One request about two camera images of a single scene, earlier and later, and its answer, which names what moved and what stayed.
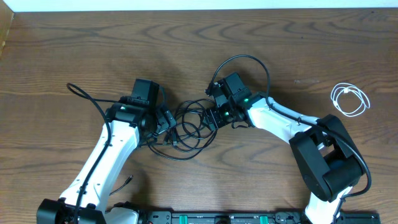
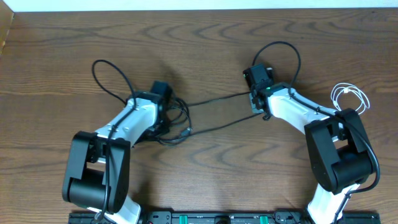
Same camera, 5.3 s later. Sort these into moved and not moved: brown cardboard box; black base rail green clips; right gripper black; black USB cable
Moved: black USB cable; right gripper black
Not moved: brown cardboard box; black base rail green clips
